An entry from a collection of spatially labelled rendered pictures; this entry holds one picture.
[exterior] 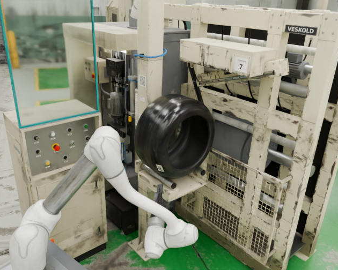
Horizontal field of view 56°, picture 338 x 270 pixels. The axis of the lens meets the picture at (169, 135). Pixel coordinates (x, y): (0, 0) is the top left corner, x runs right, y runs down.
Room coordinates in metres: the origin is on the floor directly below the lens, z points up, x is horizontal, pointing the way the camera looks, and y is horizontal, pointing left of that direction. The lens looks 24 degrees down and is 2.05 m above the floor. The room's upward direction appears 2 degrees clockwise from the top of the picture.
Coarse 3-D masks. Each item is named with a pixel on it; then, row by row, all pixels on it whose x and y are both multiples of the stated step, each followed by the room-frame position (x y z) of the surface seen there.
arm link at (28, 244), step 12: (24, 228) 1.19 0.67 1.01; (36, 228) 1.21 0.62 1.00; (12, 240) 1.14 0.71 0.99; (24, 240) 1.13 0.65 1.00; (36, 240) 1.15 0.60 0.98; (12, 252) 1.11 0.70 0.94; (24, 252) 1.11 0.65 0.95; (36, 252) 1.13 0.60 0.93; (12, 264) 1.11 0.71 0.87; (24, 264) 1.10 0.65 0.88; (36, 264) 1.12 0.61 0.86
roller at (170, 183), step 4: (144, 164) 2.02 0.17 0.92; (144, 168) 2.00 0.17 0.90; (148, 168) 1.98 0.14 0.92; (152, 172) 1.93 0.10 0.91; (156, 172) 1.91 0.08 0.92; (156, 176) 1.89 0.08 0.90; (160, 176) 1.87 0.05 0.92; (160, 180) 1.86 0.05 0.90; (164, 180) 1.83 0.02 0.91; (168, 180) 1.82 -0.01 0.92; (168, 184) 1.79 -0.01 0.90; (172, 184) 1.78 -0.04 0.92; (176, 184) 1.79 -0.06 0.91; (172, 188) 1.77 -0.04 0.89
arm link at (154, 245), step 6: (150, 228) 1.34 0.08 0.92; (156, 228) 1.33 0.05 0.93; (162, 228) 1.33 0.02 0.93; (150, 234) 1.30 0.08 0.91; (156, 234) 1.29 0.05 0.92; (162, 234) 1.28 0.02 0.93; (150, 240) 1.27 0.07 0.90; (156, 240) 1.26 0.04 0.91; (162, 240) 1.26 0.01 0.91; (144, 246) 1.27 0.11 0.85; (150, 246) 1.24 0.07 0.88; (156, 246) 1.24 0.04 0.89; (162, 246) 1.25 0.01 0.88; (150, 252) 1.22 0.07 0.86; (156, 252) 1.22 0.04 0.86; (162, 252) 1.24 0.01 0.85; (156, 258) 1.23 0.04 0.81
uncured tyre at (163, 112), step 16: (160, 96) 2.04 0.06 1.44; (176, 96) 2.01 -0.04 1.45; (144, 112) 1.93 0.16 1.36; (160, 112) 1.85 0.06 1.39; (176, 112) 1.83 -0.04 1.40; (192, 112) 1.89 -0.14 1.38; (208, 112) 2.00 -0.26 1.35; (144, 128) 1.84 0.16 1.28; (160, 128) 1.77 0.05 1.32; (176, 128) 1.80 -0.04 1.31; (192, 128) 2.23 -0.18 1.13; (208, 128) 2.02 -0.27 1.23; (144, 144) 1.80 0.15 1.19; (160, 144) 1.74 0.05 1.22; (176, 144) 2.18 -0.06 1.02; (192, 144) 2.18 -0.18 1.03; (208, 144) 2.01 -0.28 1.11; (144, 160) 1.84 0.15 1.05; (160, 160) 1.74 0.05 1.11; (176, 160) 2.11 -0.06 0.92; (192, 160) 2.06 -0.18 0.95; (176, 176) 1.83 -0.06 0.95
